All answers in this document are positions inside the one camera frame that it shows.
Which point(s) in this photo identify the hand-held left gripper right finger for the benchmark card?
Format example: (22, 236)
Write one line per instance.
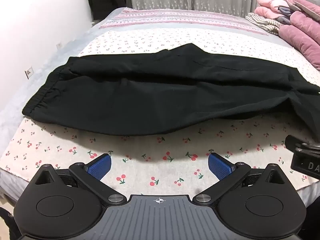
(220, 166)

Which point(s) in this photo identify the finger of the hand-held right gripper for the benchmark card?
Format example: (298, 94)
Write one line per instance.
(292, 142)

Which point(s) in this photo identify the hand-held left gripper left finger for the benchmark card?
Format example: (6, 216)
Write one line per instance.
(99, 166)

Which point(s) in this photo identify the black pants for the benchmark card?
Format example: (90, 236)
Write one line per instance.
(160, 97)

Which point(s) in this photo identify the cherry print bed sheet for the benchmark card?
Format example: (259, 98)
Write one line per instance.
(160, 160)

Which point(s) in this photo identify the person's black clothing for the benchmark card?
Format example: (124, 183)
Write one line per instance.
(5, 226)

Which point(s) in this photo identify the striped folded cloth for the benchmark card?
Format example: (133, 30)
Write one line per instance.
(263, 22)

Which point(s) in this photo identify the light pink quilted jacket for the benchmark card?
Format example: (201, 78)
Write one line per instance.
(271, 7)

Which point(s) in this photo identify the pink striped blanket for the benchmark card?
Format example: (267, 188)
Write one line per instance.
(175, 18)

